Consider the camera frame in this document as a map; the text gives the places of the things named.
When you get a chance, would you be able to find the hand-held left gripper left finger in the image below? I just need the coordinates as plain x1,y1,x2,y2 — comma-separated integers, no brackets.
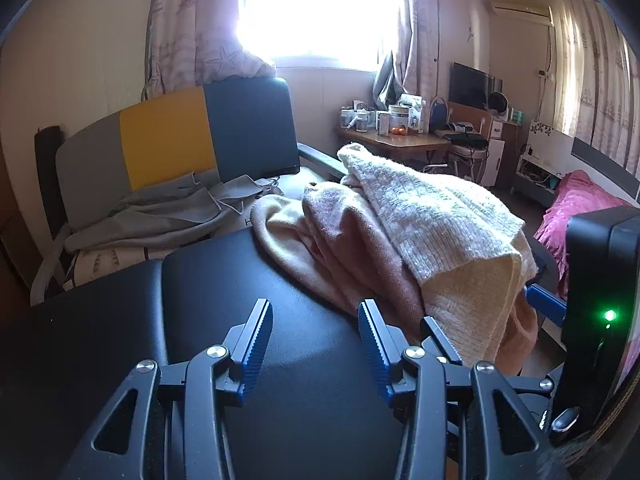
60,298,275,480

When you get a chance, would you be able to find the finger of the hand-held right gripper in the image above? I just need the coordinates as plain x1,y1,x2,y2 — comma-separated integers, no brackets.
525,283,569,329
419,316,465,367

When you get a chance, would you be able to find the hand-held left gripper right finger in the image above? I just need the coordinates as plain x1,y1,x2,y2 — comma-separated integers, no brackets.
357,299,556,480

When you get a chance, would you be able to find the white knitted sweater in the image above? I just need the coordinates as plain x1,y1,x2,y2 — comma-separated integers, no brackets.
336,143,540,368

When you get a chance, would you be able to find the pink bedspread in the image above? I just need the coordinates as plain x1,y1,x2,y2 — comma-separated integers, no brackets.
534,170,640,301

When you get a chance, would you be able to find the white low shelf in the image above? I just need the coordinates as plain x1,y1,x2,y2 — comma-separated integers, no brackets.
515,152,567,202

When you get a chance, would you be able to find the dark grey headboard panel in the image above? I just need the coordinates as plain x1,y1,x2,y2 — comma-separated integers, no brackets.
570,137,640,182

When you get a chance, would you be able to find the pink knitted sweater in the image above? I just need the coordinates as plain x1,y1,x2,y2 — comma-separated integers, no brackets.
301,181,540,376

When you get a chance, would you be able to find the black padded bench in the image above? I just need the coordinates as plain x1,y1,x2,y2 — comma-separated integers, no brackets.
0,225,556,480

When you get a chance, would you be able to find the patterned white cushion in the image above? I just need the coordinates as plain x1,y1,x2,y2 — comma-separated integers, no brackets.
62,200,258,293

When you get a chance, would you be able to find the grey cloth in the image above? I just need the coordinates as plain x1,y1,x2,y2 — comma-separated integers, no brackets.
64,172,286,253

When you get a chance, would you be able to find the striped beige curtain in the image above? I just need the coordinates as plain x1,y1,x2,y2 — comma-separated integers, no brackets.
547,0,640,181

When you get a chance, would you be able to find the black flat television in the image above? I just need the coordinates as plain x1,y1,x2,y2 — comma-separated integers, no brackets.
448,61,503,111

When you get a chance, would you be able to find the grey yellow blue chair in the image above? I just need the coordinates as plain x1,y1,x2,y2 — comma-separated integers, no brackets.
30,77,346,306

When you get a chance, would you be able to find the white air conditioner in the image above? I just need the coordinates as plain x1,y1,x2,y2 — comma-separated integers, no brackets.
489,1,551,25

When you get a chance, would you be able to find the thin metal pole stand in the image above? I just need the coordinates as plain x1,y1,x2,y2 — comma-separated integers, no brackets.
434,0,469,106

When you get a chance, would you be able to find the black rolled mat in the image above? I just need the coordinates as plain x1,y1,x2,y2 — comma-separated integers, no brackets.
34,125,68,233

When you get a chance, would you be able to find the pale curtain with grey tie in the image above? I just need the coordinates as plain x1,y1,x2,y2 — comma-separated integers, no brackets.
372,0,441,111

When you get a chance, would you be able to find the bright window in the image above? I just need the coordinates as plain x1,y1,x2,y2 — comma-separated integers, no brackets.
235,0,406,68

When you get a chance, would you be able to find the blue chair with metal frame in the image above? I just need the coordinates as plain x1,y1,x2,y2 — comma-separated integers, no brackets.
425,96,490,181

